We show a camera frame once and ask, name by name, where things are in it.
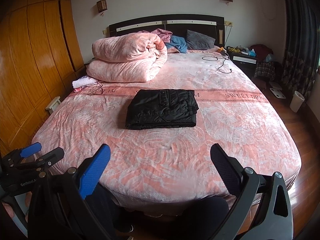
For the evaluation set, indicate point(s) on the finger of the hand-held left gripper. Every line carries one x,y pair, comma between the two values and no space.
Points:
52,156
31,150

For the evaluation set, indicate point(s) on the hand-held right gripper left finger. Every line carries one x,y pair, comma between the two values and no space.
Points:
96,170

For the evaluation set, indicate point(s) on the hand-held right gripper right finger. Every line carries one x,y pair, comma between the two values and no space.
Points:
225,165

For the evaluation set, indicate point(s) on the black jacket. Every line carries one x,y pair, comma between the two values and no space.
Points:
160,110

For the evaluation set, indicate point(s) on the person's left hand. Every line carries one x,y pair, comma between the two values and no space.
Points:
7,210

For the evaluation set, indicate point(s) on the bed with pink sheet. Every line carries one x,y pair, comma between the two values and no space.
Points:
200,142

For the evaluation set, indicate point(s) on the person's left leg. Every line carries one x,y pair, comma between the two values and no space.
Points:
107,205

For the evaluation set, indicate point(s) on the white stool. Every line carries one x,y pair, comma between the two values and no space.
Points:
53,103

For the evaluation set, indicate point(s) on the person's dark shoe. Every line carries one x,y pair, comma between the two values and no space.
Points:
126,228

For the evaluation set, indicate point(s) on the white knitted cloth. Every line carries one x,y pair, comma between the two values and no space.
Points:
83,82

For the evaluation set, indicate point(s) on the white bathroom scale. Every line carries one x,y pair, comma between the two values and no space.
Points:
277,91

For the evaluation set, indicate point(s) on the wooden wardrobe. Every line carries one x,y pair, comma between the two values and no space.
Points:
32,55

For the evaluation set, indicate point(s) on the white trash bin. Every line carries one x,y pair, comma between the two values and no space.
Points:
297,102

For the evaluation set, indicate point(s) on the plaid cloth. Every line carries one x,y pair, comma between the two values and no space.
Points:
263,70

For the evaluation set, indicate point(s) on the black nightstand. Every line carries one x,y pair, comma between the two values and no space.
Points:
243,60

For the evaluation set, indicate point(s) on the light blue packet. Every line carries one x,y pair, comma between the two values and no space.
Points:
250,53

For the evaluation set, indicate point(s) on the orange charger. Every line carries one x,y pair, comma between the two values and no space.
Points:
221,50

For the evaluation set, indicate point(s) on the yellow patterned cloth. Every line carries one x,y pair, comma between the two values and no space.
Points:
235,50

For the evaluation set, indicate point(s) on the light blue bag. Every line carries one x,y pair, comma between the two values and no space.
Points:
269,58

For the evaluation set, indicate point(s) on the folded pink quilt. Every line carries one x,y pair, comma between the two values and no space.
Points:
125,55

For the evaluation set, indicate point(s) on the maroon clothing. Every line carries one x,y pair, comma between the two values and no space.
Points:
260,48

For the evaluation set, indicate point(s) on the grey pillow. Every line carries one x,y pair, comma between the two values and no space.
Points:
200,40

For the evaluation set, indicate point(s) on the blue cloth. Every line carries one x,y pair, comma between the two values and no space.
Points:
178,43

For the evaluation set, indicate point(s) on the dark patterned curtain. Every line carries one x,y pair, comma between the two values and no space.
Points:
300,42

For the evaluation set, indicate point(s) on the mauve pink cloth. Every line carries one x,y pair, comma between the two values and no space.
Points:
163,34

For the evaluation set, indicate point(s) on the dark wooden headboard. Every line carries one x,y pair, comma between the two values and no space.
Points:
180,26

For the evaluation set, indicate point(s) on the beige wall socket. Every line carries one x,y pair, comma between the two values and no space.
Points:
229,24

